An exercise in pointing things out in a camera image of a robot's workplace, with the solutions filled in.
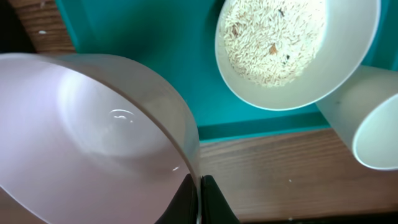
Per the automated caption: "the teal serving tray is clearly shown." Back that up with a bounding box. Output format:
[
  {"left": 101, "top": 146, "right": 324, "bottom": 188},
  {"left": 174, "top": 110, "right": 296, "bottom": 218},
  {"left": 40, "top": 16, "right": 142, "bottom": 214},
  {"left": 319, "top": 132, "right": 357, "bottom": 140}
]
[{"left": 54, "top": 0, "right": 398, "bottom": 144}]

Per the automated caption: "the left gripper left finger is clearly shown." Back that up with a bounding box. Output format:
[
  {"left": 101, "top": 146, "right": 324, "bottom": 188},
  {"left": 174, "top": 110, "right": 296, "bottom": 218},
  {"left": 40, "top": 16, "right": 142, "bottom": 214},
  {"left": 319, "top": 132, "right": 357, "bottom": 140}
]
[{"left": 155, "top": 174, "right": 198, "bottom": 224}]

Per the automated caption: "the white cup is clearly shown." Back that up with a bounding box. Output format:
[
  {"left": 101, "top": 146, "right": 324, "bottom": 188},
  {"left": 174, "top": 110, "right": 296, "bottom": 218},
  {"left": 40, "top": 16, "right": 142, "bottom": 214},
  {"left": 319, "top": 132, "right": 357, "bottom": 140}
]
[{"left": 317, "top": 65, "right": 397, "bottom": 170}]

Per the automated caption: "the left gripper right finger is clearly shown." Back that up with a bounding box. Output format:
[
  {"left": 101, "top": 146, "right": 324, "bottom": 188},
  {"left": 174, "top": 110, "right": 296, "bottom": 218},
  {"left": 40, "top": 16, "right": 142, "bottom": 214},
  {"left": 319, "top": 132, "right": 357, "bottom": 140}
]
[{"left": 201, "top": 175, "right": 240, "bottom": 224}]

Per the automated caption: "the white rice pile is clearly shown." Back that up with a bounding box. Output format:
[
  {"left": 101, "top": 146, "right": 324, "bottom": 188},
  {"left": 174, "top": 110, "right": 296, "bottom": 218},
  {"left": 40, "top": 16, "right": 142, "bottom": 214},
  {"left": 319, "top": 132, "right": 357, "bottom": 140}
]
[{"left": 220, "top": 0, "right": 326, "bottom": 88}]

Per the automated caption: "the white bowl with rice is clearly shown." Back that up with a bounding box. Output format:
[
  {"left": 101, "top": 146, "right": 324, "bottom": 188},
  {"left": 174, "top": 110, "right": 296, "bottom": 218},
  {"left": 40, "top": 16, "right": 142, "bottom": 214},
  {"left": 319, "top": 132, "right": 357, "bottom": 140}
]
[{"left": 215, "top": 0, "right": 381, "bottom": 111}]

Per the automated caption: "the black plastic tray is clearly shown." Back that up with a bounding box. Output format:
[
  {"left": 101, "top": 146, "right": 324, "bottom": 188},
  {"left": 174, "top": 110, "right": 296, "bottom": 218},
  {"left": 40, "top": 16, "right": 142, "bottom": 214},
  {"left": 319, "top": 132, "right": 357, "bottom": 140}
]
[{"left": 0, "top": 0, "right": 36, "bottom": 54}]

